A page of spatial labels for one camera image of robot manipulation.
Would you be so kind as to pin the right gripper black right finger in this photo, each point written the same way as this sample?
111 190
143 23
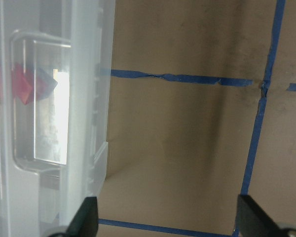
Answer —
252 220

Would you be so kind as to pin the red block in box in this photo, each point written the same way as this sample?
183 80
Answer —
29 84

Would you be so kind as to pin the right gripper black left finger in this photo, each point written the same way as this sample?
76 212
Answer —
86 220

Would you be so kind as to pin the clear plastic storage box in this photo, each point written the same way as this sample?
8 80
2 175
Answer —
53 152

